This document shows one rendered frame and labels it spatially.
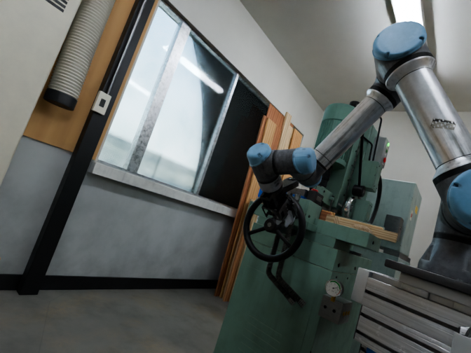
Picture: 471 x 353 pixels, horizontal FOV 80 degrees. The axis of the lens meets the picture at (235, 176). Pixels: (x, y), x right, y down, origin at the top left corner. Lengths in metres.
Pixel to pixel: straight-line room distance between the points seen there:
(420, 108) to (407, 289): 0.43
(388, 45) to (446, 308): 0.62
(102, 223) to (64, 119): 0.74
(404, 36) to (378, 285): 0.63
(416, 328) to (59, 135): 1.89
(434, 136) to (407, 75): 0.17
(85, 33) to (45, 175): 0.84
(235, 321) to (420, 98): 1.17
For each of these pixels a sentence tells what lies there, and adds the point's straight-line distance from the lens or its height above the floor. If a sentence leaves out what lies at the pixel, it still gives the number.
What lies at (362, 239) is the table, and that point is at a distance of 1.23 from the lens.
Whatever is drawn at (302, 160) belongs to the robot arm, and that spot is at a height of 1.00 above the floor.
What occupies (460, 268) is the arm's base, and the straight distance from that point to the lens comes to 0.81.
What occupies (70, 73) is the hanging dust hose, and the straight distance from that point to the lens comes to 1.85.
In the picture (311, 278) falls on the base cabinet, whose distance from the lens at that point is 1.28.
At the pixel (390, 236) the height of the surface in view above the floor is 0.92.
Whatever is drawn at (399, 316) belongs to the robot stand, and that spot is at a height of 0.70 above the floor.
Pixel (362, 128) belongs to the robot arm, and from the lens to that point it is 0.94.
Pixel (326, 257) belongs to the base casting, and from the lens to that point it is 1.26.
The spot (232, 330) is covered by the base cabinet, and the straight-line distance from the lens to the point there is 1.50.
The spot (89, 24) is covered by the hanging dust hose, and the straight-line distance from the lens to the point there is 1.93.
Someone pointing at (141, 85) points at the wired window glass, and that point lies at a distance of 2.32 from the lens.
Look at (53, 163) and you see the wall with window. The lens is 2.01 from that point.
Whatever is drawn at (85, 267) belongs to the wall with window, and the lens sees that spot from 2.27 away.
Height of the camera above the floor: 0.80
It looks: 7 degrees up
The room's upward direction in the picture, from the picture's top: 18 degrees clockwise
